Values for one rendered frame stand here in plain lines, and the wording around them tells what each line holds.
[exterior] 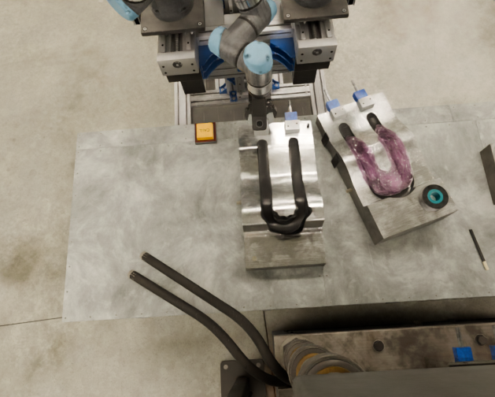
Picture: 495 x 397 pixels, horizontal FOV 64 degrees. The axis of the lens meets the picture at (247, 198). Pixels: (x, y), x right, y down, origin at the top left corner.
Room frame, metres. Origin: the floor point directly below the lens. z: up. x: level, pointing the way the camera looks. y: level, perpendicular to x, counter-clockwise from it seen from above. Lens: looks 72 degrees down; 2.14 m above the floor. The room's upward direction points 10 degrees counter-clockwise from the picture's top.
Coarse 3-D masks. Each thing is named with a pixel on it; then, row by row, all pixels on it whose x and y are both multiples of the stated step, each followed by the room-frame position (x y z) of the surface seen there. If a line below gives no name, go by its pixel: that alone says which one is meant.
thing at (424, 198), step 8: (432, 184) 0.33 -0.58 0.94; (424, 192) 0.30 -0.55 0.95; (432, 192) 0.30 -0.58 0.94; (440, 192) 0.30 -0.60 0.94; (424, 200) 0.28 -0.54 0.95; (432, 200) 0.28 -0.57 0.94; (440, 200) 0.27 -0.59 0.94; (448, 200) 0.27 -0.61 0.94; (424, 208) 0.26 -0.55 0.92; (432, 208) 0.25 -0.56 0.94; (440, 208) 0.25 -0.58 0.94
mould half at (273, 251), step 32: (256, 160) 0.53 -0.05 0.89; (288, 160) 0.51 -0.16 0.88; (256, 192) 0.41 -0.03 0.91; (288, 192) 0.39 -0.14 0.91; (320, 192) 0.37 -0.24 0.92; (256, 224) 0.30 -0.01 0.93; (320, 224) 0.27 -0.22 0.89; (256, 256) 0.21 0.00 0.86; (288, 256) 0.19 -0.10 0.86; (320, 256) 0.17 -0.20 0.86
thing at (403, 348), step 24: (288, 336) -0.05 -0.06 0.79; (312, 336) -0.06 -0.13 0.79; (336, 336) -0.08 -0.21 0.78; (360, 336) -0.09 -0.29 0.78; (384, 336) -0.10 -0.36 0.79; (408, 336) -0.11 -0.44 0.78; (432, 336) -0.12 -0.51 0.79; (456, 336) -0.14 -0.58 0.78; (480, 336) -0.15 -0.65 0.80; (360, 360) -0.16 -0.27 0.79; (384, 360) -0.17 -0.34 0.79; (408, 360) -0.18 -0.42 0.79; (288, 384) -0.19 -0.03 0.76
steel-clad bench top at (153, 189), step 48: (96, 144) 0.74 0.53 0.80; (144, 144) 0.71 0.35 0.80; (192, 144) 0.68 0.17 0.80; (432, 144) 0.51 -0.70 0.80; (480, 144) 0.48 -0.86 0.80; (96, 192) 0.55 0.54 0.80; (144, 192) 0.52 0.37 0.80; (192, 192) 0.49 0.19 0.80; (240, 192) 0.46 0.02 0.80; (336, 192) 0.40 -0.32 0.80; (480, 192) 0.31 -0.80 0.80; (96, 240) 0.37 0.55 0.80; (144, 240) 0.34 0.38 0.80; (192, 240) 0.31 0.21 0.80; (240, 240) 0.28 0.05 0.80; (336, 240) 0.23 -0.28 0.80; (432, 240) 0.17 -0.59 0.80; (480, 240) 0.15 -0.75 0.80; (96, 288) 0.20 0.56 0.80; (144, 288) 0.17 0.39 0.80; (240, 288) 0.12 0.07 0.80; (288, 288) 0.10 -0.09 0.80; (336, 288) 0.07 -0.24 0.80; (384, 288) 0.04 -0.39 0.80; (432, 288) 0.02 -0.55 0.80; (480, 288) -0.01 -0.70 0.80
